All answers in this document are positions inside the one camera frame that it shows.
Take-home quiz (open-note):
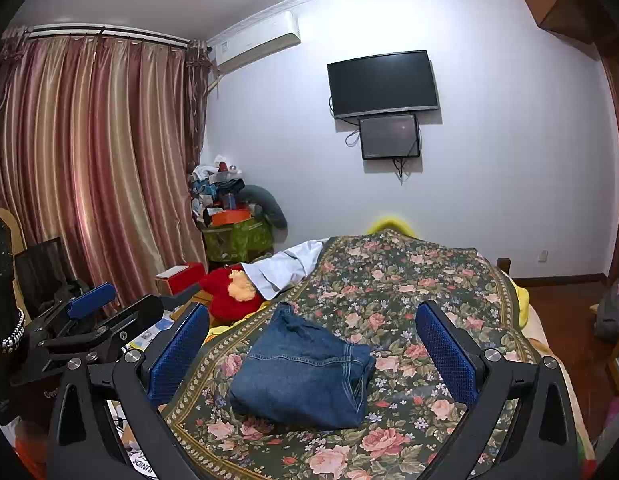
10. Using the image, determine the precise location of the white air conditioner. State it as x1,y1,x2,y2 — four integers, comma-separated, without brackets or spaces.
206,10,301,73

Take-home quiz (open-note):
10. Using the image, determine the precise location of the pile of clutter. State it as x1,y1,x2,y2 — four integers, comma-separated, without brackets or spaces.
190,155,248,226

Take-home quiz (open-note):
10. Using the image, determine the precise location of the red box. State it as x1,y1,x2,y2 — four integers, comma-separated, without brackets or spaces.
156,261,206,296

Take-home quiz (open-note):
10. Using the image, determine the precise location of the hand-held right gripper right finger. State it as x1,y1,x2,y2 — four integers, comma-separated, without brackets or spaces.
415,300,579,480

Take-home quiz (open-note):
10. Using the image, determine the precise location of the large black wall television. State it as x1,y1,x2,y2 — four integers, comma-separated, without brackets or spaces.
327,50,440,120

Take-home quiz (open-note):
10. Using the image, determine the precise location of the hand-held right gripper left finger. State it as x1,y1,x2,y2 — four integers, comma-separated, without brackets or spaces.
47,301,211,480

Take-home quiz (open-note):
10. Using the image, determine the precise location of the cream printed blanket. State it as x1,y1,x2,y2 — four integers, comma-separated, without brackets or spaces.
517,305,597,480

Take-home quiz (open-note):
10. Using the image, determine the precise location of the white printed paper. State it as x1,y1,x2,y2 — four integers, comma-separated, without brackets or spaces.
107,400,163,480

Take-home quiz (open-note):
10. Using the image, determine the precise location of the orange box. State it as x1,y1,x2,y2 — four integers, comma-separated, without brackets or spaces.
210,207,253,227

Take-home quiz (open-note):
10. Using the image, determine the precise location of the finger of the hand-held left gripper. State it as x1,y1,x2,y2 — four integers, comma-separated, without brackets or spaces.
34,294,165,367
22,281,116,342

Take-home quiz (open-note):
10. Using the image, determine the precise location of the dark floral blanket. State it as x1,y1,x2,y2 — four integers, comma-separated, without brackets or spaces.
160,228,545,480

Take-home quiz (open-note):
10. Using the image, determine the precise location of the grey bag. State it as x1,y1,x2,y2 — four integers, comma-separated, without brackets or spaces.
593,278,619,343

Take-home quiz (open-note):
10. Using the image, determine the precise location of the blue denim jacket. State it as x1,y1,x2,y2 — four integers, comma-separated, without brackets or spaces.
228,301,377,429

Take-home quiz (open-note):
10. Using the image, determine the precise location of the blue white booklet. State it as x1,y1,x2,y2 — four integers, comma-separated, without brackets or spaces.
127,317,173,351

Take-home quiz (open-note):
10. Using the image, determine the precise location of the orange cloth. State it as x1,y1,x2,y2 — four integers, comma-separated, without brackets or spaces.
12,420,53,478

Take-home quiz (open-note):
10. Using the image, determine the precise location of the red plush toy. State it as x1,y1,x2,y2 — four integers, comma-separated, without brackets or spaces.
198,266,264,318

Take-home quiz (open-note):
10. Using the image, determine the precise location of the striped pink curtain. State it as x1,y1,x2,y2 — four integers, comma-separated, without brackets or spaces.
0,27,213,321

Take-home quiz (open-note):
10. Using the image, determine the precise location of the black chair back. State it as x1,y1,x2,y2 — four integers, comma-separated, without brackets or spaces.
14,237,90,318

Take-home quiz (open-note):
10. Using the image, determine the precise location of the white curtain rail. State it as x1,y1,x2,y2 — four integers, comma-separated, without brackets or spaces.
27,24,210,51

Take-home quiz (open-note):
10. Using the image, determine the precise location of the small black wall monitor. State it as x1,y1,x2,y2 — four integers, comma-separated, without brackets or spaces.
358,113,421,161

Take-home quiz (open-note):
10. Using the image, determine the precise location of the white shirt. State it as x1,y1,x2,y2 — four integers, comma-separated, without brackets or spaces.
241,240,324,297

